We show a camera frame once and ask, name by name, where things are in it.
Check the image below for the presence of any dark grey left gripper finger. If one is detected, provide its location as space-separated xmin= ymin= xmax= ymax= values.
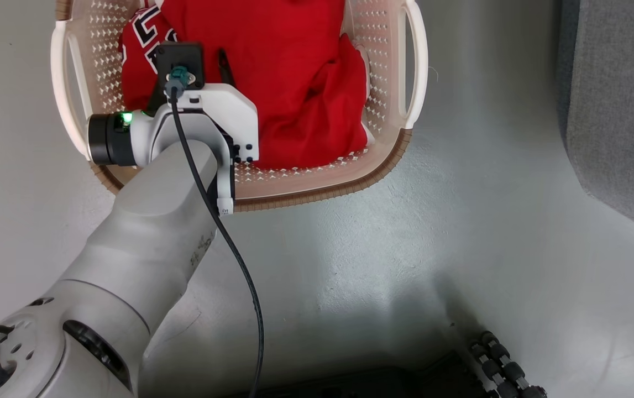
xmin=216 ymin=49 xmax=235 ymax=87
xmin=146 ymin=83 xmax=167 ymax=116

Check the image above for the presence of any red jersey clothing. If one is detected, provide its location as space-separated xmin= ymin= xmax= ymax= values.
xmin=119 ymin=0 xmax=370 ymax=170

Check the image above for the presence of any cream perforated laundry basket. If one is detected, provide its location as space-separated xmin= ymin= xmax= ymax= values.
xmin=50 ymin=0 xmax=429 ymax=213

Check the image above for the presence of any grey mat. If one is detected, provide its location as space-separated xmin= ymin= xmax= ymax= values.
xmin=557 ymin=0 xmax=634 ymax=239

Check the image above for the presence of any black roller wheel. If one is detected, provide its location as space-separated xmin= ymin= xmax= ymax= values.
xmin=470 ymin=331 xmax=548 ymax=398

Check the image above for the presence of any teal cable connector plug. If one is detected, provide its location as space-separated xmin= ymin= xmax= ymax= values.
xmin=164 ymin=65 xmax=197 ymax=103

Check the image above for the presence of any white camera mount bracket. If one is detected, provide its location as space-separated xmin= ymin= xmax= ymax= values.
xmin=173 ymin=83 xmax=260 ymax=217

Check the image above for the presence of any thin black camera cable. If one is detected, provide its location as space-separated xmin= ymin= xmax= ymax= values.
xmin=170 ymin=94 xmax=265 ymax=398

